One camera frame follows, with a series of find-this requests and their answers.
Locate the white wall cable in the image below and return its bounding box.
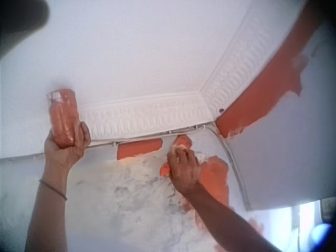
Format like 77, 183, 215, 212
86, 124, 253, 211

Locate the person's right hand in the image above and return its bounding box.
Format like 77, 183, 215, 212
166, 148, 202, 196

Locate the thin dark bracelet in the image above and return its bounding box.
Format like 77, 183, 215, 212
38, 179, 68, 202

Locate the bright window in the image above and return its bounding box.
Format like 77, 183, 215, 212
287, 198, 336, 252

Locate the blue round object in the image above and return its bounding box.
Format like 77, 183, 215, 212
310, 223, 336, 250

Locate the person's left hand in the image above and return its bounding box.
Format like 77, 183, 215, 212
44, 121, 92, 173

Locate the orange plastic bottle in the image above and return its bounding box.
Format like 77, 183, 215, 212
46, 89, 81, 148

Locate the white ornate ceiling cornice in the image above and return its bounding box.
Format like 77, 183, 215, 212
34, 91, 219, 149
199, 0, 308, 117

